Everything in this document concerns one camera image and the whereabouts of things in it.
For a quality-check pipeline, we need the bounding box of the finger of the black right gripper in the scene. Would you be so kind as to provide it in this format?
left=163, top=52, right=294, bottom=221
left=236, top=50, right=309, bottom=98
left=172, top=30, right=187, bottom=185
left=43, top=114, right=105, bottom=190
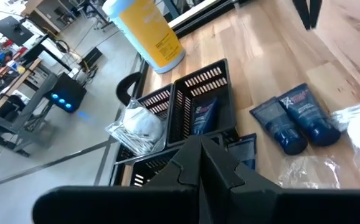
left=292, top=0, right=311, bottom=31
left=309, top=0, right=323, bottom=30

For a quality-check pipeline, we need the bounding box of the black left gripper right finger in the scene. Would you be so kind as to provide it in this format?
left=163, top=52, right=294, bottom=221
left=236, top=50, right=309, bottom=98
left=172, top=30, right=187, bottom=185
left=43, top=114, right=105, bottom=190
left=200, top=136, right=360, bottom=224

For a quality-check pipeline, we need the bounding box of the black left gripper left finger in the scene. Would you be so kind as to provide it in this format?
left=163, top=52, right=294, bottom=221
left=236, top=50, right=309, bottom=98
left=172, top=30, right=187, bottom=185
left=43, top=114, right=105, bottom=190
left=32, top=135, right=203, bottom=224

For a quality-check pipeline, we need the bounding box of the clear bag with dark item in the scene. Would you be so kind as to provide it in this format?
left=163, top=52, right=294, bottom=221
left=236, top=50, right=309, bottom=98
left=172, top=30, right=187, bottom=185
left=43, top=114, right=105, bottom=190
left=275, top=154, right=342, bottom=190

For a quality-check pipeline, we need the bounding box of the dark blue shave butter tube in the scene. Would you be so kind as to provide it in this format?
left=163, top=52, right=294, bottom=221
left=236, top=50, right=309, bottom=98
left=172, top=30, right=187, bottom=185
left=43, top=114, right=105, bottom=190
left=277, top=82, right=342, bottom=147
left=191, top=95, right=219, bottom=135
left=249, top=96, right=309, bottom=156
left=227, top=133, right=258, bottom=171

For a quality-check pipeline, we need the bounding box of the black monitor on arm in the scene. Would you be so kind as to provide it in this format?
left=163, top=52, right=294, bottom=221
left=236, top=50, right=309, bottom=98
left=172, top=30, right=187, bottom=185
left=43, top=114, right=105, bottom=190
left=0, top=15, right=35, bottom=47

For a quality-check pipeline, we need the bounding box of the black box with blue lights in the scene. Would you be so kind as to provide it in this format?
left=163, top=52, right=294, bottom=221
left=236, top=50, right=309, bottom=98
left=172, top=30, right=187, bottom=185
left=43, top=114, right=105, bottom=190
left=44, top=72, right=87, bottom=113

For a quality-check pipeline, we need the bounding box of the grey metal leg desk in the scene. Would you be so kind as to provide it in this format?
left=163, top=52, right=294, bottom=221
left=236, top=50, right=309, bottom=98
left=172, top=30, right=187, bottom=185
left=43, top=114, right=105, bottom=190
left=0, top=57, right=59, bottom=158

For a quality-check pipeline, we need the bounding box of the black flat floor box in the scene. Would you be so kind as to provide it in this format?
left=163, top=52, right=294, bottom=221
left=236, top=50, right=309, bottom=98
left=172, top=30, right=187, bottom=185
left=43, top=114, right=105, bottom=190
left=79, top=46, right=103, bottom=73

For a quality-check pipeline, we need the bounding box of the yellow white wipes canister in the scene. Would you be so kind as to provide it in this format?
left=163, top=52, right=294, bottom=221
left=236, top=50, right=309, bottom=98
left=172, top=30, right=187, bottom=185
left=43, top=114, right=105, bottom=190
left=102, top=0, right=187, bottom=75

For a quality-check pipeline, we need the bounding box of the cluttered black background desk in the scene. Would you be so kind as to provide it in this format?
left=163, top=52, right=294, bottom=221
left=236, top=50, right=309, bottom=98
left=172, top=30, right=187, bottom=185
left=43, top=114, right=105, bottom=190
left=0, top=32, right=73, bottom=75

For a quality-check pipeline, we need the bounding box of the wooden shelf cabinet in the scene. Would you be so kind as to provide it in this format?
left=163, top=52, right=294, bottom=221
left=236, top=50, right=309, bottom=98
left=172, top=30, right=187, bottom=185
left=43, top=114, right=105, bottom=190
left=21, top=0, right=75, bottom=34

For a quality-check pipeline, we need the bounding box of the black curved frame handle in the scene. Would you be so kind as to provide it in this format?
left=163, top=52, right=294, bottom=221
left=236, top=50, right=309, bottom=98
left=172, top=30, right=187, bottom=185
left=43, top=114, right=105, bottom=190
left=115, top=71, right=144, bottom=107

